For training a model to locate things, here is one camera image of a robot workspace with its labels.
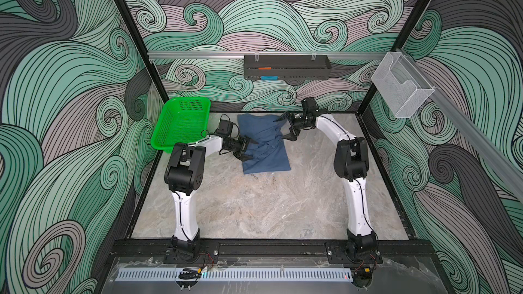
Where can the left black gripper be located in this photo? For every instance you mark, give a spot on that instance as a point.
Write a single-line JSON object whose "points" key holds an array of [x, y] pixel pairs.
{"points": [[244, 143]]}

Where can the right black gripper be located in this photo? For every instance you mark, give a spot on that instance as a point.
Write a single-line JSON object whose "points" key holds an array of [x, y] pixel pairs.
{"points": [[295, 133]]}

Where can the blue t-shirt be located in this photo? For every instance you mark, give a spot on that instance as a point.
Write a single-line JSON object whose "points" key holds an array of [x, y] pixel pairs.
{"points": [[269, 153]]}

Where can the green plastic basket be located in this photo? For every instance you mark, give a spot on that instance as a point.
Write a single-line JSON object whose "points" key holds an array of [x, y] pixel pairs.
{"points": [[182, 119]]}

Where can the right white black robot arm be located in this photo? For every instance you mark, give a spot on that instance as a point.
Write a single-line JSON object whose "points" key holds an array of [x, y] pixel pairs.
{"points": [[351, 165]]}

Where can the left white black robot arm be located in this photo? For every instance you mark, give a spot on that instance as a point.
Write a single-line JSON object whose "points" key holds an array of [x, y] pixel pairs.
{"points": [[184, 175]]}

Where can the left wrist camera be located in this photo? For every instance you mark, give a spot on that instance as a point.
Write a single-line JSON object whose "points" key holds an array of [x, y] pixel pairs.
{"points": [[225, 128]]}

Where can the black wall tray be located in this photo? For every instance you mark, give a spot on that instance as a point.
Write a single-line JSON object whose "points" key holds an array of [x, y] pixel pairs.
{"points": [[287, 68]]}

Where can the aluminium back rail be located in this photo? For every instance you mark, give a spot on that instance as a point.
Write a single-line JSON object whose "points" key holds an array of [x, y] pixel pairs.
{"points": [[206, 54]]}

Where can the aluminium rail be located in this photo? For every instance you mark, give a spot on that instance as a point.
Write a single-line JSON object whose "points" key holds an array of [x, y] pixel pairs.
{"points": [[450, 96], [206, 54]]}

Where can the clear acrylic wall holder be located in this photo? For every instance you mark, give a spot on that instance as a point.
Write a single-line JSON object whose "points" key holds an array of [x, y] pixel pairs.
{"points": [[401, 84]]}

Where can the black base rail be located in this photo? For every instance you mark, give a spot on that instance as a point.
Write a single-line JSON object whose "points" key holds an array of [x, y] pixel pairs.
{"points": [[228, 251]]}

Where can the white slotted cable duct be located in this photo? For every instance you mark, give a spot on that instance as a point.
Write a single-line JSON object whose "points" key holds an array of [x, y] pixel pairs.
{"points": [[281, 274]]}

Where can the aluminium right rail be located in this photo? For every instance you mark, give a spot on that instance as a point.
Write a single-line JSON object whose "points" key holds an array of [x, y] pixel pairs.
{"points": [[450, 96]]}

